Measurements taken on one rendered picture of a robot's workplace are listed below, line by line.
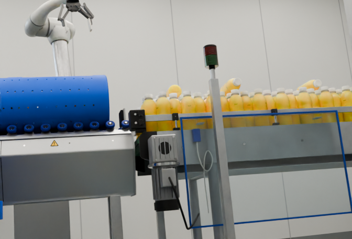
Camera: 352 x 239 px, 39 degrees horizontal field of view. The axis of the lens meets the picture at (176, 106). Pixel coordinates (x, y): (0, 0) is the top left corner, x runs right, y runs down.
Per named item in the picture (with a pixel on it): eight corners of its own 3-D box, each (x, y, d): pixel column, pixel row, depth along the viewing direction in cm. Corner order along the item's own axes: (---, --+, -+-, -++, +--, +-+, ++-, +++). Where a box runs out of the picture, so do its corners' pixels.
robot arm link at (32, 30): (28, 8, 311) (48, 11, 318) (19, 22, 324) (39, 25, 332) (30, 27, 307) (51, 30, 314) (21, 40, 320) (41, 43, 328)
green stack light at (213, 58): (203, 68, 229) (202, 58, 230) (216, 68, 231) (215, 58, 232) (207, 64, 223) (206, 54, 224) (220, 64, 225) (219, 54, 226)
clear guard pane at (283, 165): (191, 226, 218) (181, 119, 228) (351, 211, 235) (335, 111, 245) (191, 226, 217) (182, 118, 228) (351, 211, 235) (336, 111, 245)
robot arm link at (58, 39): (51, 132, 306) (84, 132, 319) (61, 123, 294) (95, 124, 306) (38, 23, 330) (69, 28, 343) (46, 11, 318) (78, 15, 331)
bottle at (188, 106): (182, 133, 242) (178, 96, 246) (196, 132, 243) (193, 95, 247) (184, 130, 235) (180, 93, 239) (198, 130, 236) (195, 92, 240)
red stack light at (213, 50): (202, 58, 230) (201, 50, 231) (215, 58, 232) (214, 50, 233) (206, 54, 224) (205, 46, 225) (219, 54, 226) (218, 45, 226)
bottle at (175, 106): (173, 135, 246) (169, 99, 250) (186, 133, 243) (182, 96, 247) (166, 133, 239) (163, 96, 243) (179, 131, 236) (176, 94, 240)
